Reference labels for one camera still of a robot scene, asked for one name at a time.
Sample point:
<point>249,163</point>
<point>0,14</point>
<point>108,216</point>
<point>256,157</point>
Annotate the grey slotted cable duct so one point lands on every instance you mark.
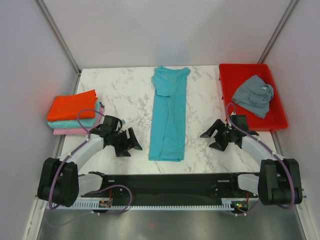
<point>160,203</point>

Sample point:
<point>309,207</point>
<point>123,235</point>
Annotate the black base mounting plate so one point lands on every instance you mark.
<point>214,185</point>

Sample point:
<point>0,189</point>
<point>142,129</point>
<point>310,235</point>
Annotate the folded red t shirt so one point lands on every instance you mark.
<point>67,107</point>

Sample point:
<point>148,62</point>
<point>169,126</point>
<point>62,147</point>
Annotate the grey t shirt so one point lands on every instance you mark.
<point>254,95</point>

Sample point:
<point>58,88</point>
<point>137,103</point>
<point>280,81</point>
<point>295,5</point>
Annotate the red plastic bin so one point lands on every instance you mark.
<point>232,75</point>

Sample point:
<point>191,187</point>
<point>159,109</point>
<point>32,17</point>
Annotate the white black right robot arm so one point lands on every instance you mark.
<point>278,181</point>

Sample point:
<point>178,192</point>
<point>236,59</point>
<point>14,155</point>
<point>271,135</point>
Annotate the teal t shirt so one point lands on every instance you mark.
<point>73,123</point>
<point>168,124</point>

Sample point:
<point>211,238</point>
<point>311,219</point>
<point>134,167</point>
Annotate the folded pink t shirt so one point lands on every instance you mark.
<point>79,131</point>

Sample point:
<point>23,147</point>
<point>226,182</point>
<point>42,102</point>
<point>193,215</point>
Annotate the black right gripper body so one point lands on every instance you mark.
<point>224,135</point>

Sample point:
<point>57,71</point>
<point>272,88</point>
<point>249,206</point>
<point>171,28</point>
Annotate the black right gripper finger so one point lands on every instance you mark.
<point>218,125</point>
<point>220,146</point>

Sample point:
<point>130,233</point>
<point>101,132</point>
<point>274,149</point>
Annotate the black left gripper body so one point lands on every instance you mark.
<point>120,140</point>

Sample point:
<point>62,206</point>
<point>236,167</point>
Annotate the folded teal t shirt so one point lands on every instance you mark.
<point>73,123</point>

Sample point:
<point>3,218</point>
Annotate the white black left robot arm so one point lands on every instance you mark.
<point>60,182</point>

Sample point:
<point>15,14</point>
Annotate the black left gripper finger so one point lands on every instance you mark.
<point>122,153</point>
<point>134,144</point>

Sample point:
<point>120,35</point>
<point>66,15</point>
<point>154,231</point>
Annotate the aluminium frame rail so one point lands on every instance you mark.
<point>46,195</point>

